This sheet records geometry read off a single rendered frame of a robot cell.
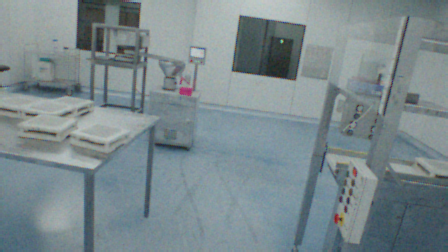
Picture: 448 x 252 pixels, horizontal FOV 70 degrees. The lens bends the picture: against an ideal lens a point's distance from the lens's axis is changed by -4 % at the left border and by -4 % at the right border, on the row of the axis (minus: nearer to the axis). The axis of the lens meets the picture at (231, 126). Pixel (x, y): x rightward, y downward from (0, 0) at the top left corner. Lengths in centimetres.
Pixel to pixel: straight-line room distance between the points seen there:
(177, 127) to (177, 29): 314
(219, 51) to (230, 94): 94
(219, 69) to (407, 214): 542
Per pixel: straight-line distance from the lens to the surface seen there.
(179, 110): 437
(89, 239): 195
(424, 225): 245
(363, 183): 120
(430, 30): 129
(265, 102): 720
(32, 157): 187
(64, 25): 788
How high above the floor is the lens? 160
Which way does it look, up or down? 15 degrees down
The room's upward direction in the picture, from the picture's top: 8 degrees clockwise
